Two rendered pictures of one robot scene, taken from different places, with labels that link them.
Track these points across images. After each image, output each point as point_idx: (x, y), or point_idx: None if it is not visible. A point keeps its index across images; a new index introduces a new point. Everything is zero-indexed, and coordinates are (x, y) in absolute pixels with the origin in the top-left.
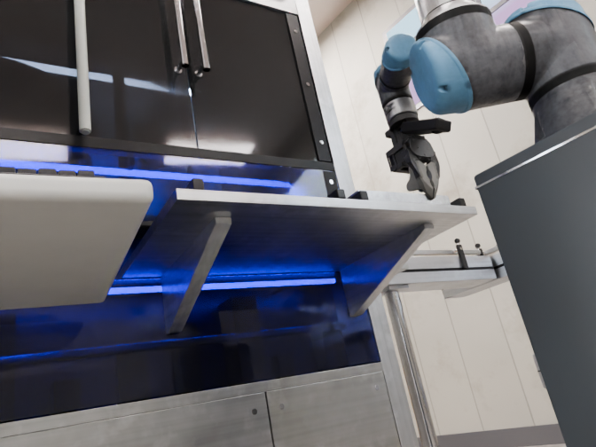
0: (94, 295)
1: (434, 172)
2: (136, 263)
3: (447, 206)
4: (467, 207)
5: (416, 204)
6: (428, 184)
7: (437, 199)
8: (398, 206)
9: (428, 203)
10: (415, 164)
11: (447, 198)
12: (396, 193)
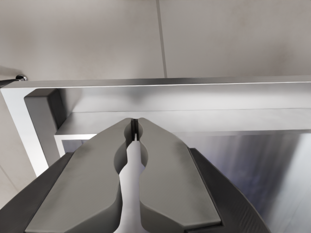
0: None
1: (90, 167)
2: None
3: (118, 84)
4: (35, 86)
5: (228, 82)
6: (154, 125)
7: (109, 126)
8: (282, 78)
9: (152, 118)
10: (218, 191)
11: (63, 130)
12: (271, 127)
